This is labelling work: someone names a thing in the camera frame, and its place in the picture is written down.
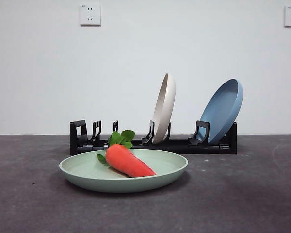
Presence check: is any orange carrot with green leaves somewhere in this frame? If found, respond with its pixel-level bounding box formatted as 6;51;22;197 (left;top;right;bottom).
97;130;157;177

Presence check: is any green plate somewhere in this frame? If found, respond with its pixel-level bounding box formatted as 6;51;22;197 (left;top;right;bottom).
59;148;190;194

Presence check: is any beige plate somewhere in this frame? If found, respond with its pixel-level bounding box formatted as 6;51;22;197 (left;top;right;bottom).
152;72;177;144

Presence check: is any black plate rack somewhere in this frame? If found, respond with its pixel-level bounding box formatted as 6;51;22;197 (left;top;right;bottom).
69;120;238;155

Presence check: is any blue plate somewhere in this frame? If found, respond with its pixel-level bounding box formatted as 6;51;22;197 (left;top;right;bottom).
198;78;244;144

